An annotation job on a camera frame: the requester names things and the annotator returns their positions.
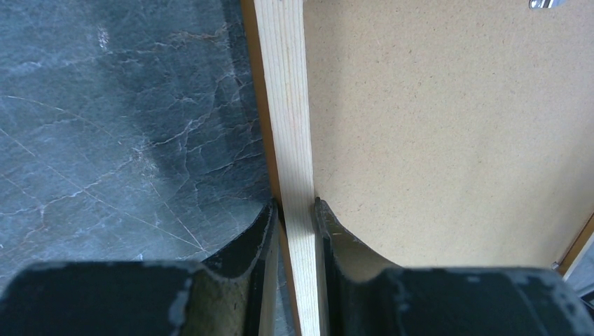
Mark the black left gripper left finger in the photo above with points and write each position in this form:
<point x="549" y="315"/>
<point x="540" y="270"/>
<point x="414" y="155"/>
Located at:
<point x="232" y="292"/>

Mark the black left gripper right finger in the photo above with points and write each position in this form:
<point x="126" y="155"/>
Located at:
<point x="367" y="294"/>

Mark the brown backing board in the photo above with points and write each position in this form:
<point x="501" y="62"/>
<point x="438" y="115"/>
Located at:
<point x="441" y="130"/>

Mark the wooden picture frame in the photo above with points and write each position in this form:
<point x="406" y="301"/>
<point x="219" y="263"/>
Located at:
<point x="285" y="139"/>

